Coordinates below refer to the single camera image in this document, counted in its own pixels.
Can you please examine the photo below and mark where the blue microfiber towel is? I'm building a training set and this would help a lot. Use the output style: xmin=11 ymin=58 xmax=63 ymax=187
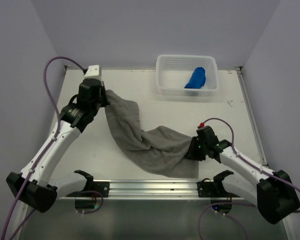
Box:
xmin=184 ymin=67 xmax=206 ymax=89

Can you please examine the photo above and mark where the aluminium mounting rail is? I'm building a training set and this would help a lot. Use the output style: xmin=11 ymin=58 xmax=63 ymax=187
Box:
xmin=22 ymin=178 xmax=251 ymax=201

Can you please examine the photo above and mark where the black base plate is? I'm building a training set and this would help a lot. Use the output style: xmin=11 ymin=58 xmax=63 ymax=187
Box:
xmin=66 ymin=181 xmax=110 ymax=198
xmin=196 ymin=178 xmax=239 ymax=198

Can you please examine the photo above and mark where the grey terry towel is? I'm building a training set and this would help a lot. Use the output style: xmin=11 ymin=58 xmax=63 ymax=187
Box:
xmin=105 ymin=90 xmax=199 ymax=179

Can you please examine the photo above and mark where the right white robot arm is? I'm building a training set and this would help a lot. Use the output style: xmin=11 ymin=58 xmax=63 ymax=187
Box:
xmin=185 ymin=126 xmax=300 ymax=224

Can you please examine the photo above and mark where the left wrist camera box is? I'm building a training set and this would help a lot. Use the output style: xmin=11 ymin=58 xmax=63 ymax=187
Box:
xmin=84 ymin=65 xmax=102 ymax=79

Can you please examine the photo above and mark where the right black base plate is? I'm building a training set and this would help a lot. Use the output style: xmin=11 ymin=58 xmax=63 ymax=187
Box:
xmin=196 ymin=178 xmax=239 ymax=198

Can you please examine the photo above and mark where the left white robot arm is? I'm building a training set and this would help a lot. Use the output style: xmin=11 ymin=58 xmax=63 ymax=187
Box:
xmin=6 ymin=78 xmax=109 ymax=213

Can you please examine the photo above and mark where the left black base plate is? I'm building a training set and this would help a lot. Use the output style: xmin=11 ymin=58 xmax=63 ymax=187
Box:
xmin=66 ymin=181 xmax=110 ymax=198

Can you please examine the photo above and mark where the white perforated plastic basket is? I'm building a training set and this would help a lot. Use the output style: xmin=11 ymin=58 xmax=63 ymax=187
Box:
xmin=155 ymin=54 xmax=220 ymax=97

